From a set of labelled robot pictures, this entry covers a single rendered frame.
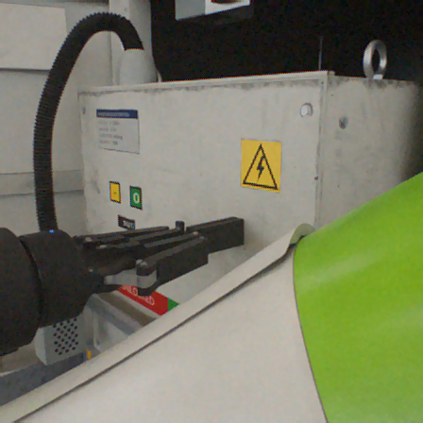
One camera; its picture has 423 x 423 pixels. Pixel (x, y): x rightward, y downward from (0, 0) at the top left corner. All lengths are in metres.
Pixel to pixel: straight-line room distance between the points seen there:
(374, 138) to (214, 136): 0.17
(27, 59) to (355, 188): 0.65
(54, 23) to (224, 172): 0.53
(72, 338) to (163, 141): 0.39
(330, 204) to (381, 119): 0.11
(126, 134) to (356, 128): 0.34
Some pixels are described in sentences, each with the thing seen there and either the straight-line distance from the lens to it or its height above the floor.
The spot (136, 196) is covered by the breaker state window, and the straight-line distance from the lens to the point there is 0.67.
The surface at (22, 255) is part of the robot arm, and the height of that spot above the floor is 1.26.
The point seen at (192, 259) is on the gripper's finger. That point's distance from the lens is 0.42.
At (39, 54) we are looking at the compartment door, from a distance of 0.94.
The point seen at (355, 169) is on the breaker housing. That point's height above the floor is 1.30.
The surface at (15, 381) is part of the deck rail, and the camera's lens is 0.92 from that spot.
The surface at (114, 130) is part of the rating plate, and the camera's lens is 0.71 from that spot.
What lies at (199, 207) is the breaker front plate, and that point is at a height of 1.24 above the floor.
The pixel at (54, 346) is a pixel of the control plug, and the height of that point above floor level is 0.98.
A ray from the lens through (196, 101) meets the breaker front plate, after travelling 0.55.
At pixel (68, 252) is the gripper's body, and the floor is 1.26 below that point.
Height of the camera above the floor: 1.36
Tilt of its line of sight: 13 degrees down
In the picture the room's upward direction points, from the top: straight up
